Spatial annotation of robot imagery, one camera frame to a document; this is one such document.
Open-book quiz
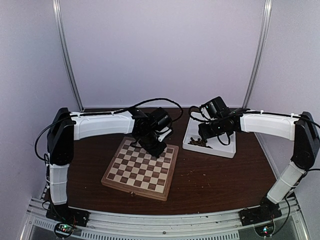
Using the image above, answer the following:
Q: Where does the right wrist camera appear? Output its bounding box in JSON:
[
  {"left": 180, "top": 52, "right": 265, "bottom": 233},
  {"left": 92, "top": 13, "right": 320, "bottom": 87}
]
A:
[{"left": 201, "top": 96, "right": 230, "bottom": 118}]

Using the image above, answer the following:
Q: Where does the right circuit board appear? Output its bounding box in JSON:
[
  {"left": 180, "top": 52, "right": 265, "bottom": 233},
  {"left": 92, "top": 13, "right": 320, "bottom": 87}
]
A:
[{"left": 254, "top": 223, "right": 275, "bottom": 238}]

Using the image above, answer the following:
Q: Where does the aluminium corner post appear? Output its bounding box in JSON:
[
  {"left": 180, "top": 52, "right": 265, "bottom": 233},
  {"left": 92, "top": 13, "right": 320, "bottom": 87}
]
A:
[
  {"left": 52, "top": 0, "right": 85, "bottom": 112},
  {"left": 242, "top": 0, "right": 273, "bottom": 108}
]

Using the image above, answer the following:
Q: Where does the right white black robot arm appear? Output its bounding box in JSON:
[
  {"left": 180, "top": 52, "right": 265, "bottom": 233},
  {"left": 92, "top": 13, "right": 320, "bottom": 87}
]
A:
[{"left": 198, "top": 96, "right": 320, "bottom": 221}]

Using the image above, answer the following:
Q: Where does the right aluminium corner post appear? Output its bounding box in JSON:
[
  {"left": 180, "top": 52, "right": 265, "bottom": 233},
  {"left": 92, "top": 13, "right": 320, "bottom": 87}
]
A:
[{"left": 242, "top": 0, "right": 273, "bottom": 108}]

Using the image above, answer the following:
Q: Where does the left aluminium corner post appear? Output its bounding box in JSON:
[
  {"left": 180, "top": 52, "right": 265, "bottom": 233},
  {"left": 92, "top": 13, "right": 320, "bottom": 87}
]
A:
[{"left": 52, "top": 0, "right": 85, "bottom": 112}]

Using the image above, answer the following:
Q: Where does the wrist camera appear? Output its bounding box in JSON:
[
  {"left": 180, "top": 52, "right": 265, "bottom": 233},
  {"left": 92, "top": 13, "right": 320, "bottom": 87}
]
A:
[
  {"left": 201, "top": 96, "right": 230, "bottom": 118},
  {"left": 149, "top": 107, "right": 171, "bottom": 131}
]

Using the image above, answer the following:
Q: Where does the dark chess pieces pile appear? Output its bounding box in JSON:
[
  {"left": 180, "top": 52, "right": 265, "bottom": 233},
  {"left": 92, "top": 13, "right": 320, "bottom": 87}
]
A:
[{"left": 188, "top": 137, "right": 207, "bottom": 148}]

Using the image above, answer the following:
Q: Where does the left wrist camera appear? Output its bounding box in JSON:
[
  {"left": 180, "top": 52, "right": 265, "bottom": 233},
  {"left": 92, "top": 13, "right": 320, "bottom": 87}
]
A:
[{"left": 149, "top": 107, "right": 171, "bottom": 131}]

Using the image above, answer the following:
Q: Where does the aluminium front rail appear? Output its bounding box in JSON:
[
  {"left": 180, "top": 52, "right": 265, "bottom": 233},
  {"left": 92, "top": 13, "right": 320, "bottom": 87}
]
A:
[{"left": 24, "top": 197, "right": 305, "bottom": 240}]

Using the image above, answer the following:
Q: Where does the white plastic tray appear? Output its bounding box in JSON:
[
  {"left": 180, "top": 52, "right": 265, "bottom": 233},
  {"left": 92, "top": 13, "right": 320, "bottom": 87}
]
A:
[{"left": 182, "top": 117, "right": 236, "bottom": 159}]

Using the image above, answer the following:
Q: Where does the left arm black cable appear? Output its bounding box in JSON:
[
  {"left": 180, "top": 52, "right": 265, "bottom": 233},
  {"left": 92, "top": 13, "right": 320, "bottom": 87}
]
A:
[{"left": 109, "top": 98, "right": 183, "bottom": 121}]

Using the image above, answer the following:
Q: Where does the left circuit board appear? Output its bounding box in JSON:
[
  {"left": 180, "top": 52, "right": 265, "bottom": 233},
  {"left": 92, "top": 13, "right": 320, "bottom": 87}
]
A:
[{"left": 53, "top": 222, "right": 75, "bottom": 238}]

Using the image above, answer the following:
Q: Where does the circuit board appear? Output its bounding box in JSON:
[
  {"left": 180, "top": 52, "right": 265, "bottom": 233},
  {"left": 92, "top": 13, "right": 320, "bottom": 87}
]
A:
[
  {"left": 254, "top": 223, "right": 275, "bottom": 238},
  {"left": 53, "top": 222, "right": 75, "bottom": 238}
]

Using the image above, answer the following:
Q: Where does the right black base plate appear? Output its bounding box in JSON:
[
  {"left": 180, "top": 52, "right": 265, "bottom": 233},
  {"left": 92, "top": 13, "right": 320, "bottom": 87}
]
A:
[{"left": 239, "top": 205, "right": 282, "bottom": 226}]

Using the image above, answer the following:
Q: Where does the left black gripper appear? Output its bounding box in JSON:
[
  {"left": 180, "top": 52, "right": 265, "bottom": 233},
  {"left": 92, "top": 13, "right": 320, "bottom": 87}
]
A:
[{"left": 138, "top": 130, "right": 168, "bottom": 158}]

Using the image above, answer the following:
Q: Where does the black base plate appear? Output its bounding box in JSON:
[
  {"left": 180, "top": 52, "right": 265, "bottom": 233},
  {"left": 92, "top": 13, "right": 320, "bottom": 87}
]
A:
[
  {"left": 45, "top": 204, "right": 90, "bottom": 227},
  {"left": 239, "top": 205, "right": 282, "bottom": 226}
]

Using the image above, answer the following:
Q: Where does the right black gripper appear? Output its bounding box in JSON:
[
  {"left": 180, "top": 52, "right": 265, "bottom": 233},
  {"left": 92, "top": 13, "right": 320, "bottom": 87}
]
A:
[{"left": 199, "top": 118, "right": 226, "bottom": 140}]

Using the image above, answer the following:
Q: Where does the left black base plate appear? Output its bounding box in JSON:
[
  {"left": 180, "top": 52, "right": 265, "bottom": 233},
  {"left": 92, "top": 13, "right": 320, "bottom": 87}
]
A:
[{"left": 45, "top": 204, "right": 90, "bottom": 227}]

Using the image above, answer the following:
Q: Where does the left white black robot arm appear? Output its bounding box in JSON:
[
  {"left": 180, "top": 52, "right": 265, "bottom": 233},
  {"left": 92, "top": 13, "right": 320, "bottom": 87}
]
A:
[{"left": 46, "top": 107, "right": 173, "bottom": 222}]

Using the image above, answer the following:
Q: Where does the wooden chessboard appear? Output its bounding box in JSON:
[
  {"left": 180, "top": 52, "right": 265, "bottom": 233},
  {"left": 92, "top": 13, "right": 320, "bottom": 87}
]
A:
[{"left": 101, "top": 137, "right": 179, "bottom": 202}]

